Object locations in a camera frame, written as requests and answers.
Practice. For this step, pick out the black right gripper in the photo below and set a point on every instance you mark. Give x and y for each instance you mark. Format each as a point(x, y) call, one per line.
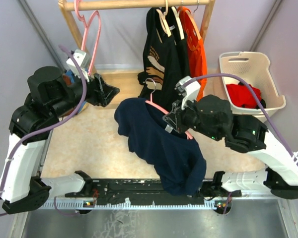
point(176, 117)

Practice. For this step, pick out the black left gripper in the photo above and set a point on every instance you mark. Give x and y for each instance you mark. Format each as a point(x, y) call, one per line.
point(101, 93)

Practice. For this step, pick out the navy blue t shirt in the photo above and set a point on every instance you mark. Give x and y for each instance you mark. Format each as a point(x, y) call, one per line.
point(176, 159)

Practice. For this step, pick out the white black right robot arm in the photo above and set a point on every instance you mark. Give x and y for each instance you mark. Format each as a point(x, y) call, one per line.
point(246, 134)

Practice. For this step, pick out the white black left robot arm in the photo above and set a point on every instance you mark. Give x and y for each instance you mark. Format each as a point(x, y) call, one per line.
point(49, 103)

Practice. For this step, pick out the light blue t shirt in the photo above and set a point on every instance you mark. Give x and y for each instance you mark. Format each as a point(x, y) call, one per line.
point(84, 104)

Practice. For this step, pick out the brown t shirt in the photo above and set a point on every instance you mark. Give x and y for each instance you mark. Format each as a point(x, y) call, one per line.
point(68, 80)

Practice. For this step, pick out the black printed t shirt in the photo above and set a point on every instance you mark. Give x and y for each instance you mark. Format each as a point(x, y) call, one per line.
point(162, 68)

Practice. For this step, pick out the orange t shirt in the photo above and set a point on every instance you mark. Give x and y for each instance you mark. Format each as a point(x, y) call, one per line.
point(196, 55)

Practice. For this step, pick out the red t shirt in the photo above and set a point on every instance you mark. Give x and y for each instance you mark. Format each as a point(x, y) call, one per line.
point(232, 91)

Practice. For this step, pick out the cream hanger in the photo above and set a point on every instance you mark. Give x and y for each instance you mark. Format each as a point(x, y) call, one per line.
point(162, 18)
point(178, 23)

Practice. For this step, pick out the wooden hanger under orange shirt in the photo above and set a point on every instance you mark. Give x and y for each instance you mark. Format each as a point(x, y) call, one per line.
point(188, 23)

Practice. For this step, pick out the wooden clothes rack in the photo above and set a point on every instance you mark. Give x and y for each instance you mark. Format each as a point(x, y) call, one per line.
point(126, 80)

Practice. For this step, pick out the white laundry basket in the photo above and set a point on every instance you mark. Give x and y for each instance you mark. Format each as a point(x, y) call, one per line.
point(252, 67)

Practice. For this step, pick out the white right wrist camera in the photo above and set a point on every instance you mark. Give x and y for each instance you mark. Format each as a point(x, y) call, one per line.
point(189, 89)

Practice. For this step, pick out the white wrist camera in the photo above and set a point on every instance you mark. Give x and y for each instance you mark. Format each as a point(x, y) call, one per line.
point(83, 60)
point(189, 89)

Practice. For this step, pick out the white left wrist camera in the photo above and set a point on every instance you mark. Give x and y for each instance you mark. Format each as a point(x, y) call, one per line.
point(83, 60)

